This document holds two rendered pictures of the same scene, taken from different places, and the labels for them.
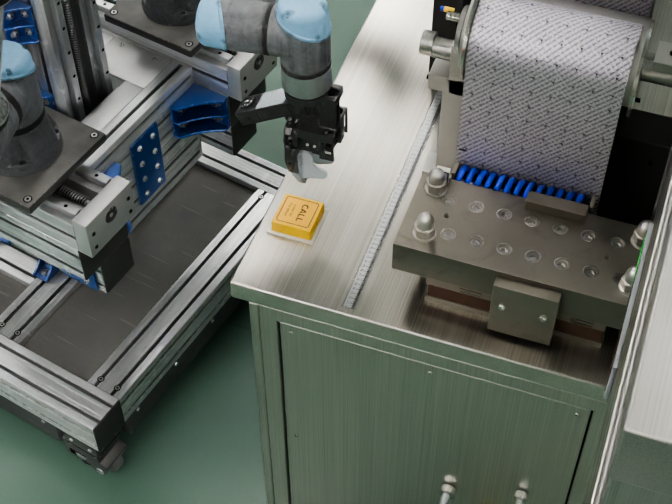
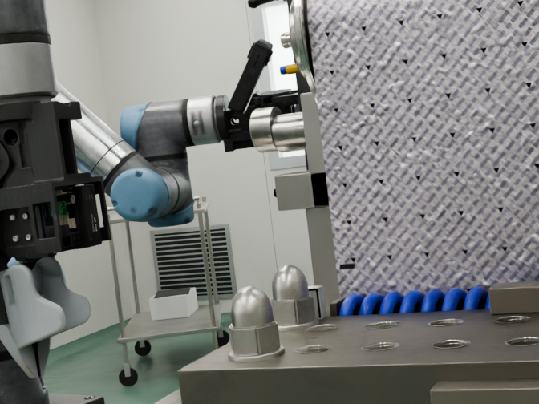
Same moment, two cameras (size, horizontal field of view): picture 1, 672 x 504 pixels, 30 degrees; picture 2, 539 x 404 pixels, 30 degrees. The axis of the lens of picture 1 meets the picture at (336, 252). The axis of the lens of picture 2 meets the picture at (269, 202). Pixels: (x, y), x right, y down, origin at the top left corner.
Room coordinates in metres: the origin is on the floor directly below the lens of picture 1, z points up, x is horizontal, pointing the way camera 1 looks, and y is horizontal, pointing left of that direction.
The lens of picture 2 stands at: (0.62, -0.19, 1.16)
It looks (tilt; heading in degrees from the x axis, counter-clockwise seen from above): 3 degrees down; 3
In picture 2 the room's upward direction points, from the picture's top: 7 degrees counter-clockwise
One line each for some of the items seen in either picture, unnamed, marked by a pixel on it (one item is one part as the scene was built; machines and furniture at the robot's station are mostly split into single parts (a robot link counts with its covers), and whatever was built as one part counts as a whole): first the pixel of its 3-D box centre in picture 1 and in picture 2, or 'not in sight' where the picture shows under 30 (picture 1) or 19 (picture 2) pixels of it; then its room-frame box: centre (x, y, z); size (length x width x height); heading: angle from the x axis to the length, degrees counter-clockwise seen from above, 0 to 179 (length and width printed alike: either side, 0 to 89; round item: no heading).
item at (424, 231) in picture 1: (424, 224); (252, 321); (1.25, -0.14, 1.05); 0.04 x 0.04 x 0.04
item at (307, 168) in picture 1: (310, 170); (34, 321); (1.37, 0.04, 1.05); 0.06 x 0.03 x 0.09; 71
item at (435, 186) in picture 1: (436, 179); (290, 295); (1.35, -0.16, 1.05); 0.04 x 0.04 x 0.04
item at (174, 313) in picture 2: not in sight; (168, 276); (6.24, 0.72, 0.51); 0.91 x 0.58 x 1.02; 4
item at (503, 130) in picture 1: (533, 138); (477, 178); (1.37, -0.31, 1.12); 0.23 x 0.01 x 0.18; 70
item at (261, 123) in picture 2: (428, 42); (268, 129); (1.53, -0.15, 1.18); 0.04 x 0.02 x 0.04; 160
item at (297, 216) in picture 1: (297, 216); not in sight; (1.40, 0.06, 0.91); 0.07 x 0.07 x 0.02; 70
